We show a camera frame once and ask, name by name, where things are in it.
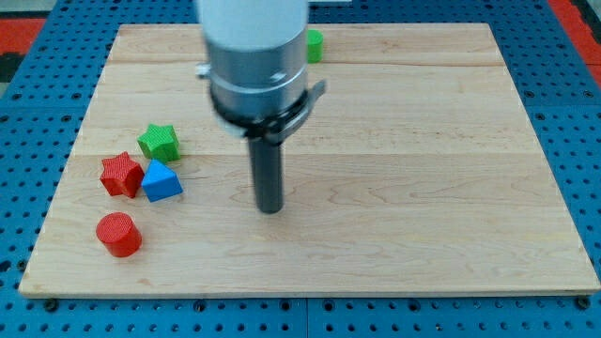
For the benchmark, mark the light wooden board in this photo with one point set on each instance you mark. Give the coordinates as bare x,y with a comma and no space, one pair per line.
418,174

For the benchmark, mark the green star block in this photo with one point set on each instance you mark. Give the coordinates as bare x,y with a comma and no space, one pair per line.
159,143

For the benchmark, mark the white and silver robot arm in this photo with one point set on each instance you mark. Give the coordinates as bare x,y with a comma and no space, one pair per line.
257,65

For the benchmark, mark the red star block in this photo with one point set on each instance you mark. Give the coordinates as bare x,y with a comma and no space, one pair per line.
121,175

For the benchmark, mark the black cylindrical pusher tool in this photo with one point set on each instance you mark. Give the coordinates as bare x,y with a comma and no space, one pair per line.
267,173

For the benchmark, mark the red cylinder block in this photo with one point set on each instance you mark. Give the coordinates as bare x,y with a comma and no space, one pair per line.
119,234

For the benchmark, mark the green cylinder block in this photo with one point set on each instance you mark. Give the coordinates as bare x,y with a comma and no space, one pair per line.
315,42

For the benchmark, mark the blue triangle block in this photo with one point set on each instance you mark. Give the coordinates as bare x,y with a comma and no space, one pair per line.
160,182

